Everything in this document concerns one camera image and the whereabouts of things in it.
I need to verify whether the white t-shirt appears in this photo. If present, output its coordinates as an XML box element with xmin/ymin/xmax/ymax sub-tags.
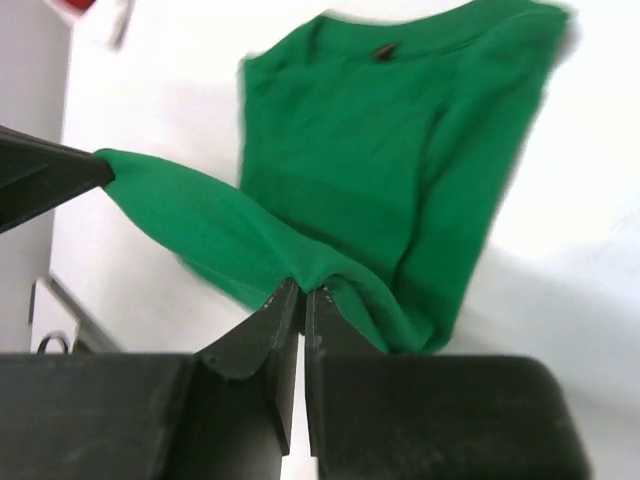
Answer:
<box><xmin>44</xmin><ymin>0</ymin><xmax>135</xmax><ymax>50</ymax></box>

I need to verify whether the green t-shirt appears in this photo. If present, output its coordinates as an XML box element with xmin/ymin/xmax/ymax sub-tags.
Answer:
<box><xmin>97</xmin><ymin>1</ymin><xmax>570</xmax><ymax>353</ymax></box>

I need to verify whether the red t-shirt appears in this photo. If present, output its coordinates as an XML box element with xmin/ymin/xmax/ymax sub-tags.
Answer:
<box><xmin>64</xmin><ymin>0</ymin><xmax>96</xmax><ymax>12</ymax></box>

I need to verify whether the aluminium table rail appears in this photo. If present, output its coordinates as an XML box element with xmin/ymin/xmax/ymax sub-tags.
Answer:
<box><xmin>28</xmin><ymin>276</ymin><xmax>123</xmax><ymax>355</ymax></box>

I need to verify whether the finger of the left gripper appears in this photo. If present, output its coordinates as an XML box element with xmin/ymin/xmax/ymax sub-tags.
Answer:
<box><xmin>1</xmin><ymin>126</ymin><xmax>115</xmax><ymax>232</ymax></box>

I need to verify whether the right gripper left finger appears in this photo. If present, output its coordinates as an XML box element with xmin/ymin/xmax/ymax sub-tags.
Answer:
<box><xmin>197</xmin><ymin>279</ymin><xmax>298</xmax><ymax>455</ymax></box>

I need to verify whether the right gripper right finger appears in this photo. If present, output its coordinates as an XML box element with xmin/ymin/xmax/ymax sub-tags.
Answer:
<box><xmin>305</xmin><ymin>289</ymin><xmax>388</xmax><ymax>456</ymax></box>

